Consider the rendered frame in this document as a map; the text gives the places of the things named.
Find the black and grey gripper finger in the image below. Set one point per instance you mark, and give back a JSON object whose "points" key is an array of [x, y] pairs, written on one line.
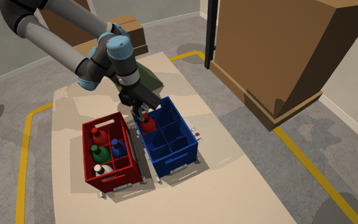
{"points": [[138, 112], [145, 107]]}

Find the green bottle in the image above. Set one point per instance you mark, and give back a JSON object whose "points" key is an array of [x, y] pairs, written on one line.
{"points": [[101, 154]]}

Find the blue crate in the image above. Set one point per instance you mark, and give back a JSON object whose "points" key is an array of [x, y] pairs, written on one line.
{"points": [[181, 145]]}

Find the red plastic bottle crate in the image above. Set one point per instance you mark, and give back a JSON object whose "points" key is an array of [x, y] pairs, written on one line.
{"points": [[126, 169]]}

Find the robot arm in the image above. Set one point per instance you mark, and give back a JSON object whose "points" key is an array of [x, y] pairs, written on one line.
{"points": [[113, 58]]}

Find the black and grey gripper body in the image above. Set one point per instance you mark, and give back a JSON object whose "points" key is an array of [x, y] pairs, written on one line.
{"points": [[126, 97]]}

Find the dark blue bottle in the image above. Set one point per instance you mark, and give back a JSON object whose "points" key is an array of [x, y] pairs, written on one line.
{"points": [[118, 149]]}

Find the white paper pick list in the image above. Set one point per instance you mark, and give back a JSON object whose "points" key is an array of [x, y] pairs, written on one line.
{"points": [[193, 130]]}

